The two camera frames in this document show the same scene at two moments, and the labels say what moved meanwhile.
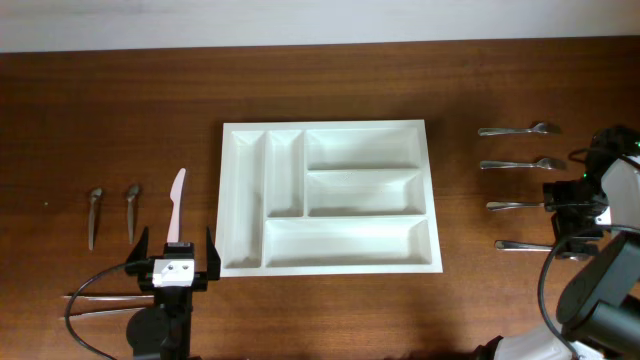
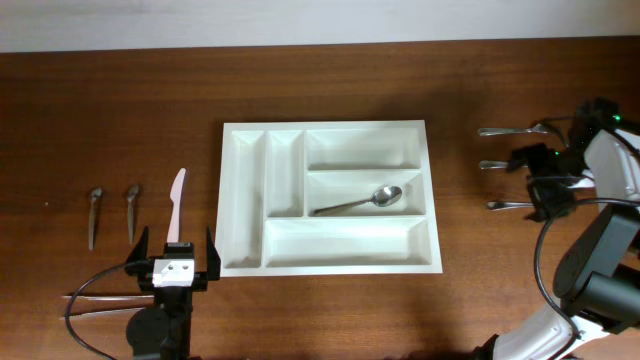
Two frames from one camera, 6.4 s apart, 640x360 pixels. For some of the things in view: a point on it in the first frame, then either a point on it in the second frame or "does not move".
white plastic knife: (176, 199) does not move
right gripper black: (560, 226) → (531, 156)
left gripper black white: (137, 263) does not move
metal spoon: (496, 206) does not move
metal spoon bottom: (523, 246) → (383, 196)
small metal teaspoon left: (95, 194) does not move
